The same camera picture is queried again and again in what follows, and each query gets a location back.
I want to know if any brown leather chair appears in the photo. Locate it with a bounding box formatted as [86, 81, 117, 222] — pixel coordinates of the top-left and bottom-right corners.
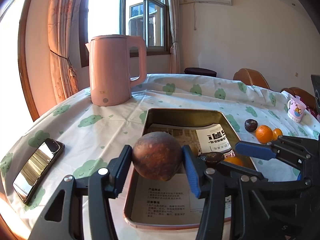
[233, 68, 270, 89]

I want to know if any dark round stool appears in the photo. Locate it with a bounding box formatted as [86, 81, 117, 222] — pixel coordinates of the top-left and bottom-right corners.
[184, 67, 217, 77]

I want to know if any pink cartoon cup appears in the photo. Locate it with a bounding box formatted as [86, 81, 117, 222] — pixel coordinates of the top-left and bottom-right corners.
[287, 96, 306, 123]

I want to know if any purple passion fruit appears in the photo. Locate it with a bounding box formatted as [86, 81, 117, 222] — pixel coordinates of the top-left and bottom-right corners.
[132, 132, 182, 181]

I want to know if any pink metal tin box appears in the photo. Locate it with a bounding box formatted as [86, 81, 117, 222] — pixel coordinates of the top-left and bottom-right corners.
[122, 108, 257, 231]

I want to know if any brown leather sofa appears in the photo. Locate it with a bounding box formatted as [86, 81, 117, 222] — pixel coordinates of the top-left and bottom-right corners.
[281, 87, 317, 113]

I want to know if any printed paper leaflet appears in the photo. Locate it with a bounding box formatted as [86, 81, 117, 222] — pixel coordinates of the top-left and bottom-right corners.
[125, 124, 239, 230]

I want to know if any smooth oval orange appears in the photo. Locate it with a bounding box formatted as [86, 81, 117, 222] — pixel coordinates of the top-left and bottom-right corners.
[272, 128, 283, 141]

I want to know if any pink curtain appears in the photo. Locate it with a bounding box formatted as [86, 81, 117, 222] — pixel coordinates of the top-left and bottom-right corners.
[47, 0, 81, 103]
[168, 0, 181, 74]

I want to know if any small orange citrus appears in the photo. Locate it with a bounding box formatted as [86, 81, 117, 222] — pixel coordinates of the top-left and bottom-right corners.
[223, 156, 244, 166]

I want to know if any white cloud-print tablecloth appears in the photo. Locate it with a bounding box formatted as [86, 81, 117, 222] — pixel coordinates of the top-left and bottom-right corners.
[1, 74, 319, 239]

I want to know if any right pink curtain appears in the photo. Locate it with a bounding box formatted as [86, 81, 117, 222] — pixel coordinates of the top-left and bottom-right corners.
[168, 0, 181, 74]

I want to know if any black smartphone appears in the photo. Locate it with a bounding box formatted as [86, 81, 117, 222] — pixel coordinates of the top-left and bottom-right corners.
[12, 138, 65, 205]

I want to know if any large wrinkled mandarin orange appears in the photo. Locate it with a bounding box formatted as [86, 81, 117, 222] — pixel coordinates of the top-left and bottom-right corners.
[255, 125, 273, 144]

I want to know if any left pink curtain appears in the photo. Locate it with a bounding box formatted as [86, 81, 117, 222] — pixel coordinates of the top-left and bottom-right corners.
[47, 0, 81, 103]

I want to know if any brown framed window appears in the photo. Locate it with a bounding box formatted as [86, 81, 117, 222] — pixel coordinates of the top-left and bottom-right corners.
[79, 0, 171, 67]

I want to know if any pink electric kettle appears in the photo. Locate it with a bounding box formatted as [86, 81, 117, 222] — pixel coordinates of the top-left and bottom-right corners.
[86, 35, 147, 107]

